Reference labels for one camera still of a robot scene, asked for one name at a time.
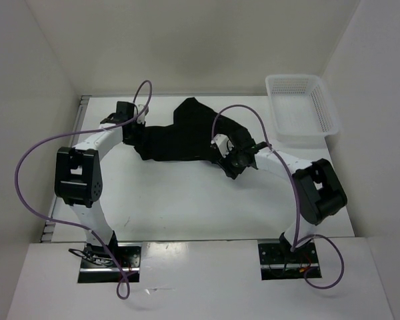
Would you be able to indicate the black shorts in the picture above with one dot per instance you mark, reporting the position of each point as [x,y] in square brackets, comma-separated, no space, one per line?
[189,137]

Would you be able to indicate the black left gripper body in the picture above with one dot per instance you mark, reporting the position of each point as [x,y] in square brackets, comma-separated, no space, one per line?
[136,132]

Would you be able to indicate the white plastic basket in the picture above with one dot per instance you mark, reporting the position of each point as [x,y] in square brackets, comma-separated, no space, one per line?
[302,109]

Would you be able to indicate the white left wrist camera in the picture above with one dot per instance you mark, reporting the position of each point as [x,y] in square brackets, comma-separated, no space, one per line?
[141,113]

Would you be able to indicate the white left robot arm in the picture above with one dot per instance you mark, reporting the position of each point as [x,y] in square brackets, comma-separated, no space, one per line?
[79,183]

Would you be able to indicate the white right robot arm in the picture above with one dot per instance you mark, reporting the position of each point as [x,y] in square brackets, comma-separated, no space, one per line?
[317,190]

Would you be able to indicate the aluminium frame rail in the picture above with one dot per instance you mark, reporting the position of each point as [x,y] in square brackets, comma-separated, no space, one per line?
[63,172]

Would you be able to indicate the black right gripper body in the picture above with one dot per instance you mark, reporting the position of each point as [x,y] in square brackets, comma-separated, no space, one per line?
[232,162]

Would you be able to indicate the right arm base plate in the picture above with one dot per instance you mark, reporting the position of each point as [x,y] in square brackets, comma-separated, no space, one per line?
[275,264]

